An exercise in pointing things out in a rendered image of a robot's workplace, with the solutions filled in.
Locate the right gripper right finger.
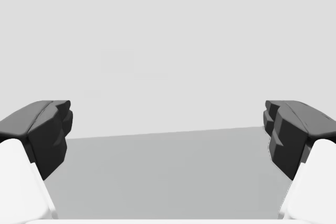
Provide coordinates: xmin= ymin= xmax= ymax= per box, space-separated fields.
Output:
xmin=262 ymin=100 xmax=336 ymax=220

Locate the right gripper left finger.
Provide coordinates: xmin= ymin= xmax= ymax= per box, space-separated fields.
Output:
xmin=0 ymin=100 xmax=74 ymax=220

